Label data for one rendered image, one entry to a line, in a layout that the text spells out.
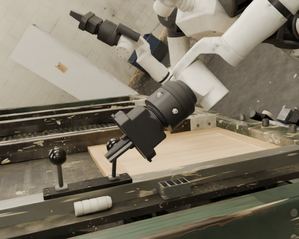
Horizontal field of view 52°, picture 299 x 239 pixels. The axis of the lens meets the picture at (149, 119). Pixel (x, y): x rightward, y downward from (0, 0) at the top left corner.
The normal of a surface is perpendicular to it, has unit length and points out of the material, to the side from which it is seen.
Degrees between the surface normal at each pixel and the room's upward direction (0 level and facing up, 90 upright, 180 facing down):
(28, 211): 90
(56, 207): 90
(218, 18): 101
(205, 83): 66
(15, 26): 90
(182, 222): 52
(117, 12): 90
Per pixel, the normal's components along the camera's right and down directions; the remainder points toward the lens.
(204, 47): -0.44, 0.26
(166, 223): -0.07, -0.98
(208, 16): -0.44, 0.75
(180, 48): 0.14, 0.42
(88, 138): 0.34, 0.15
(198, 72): 0.06, -0.21
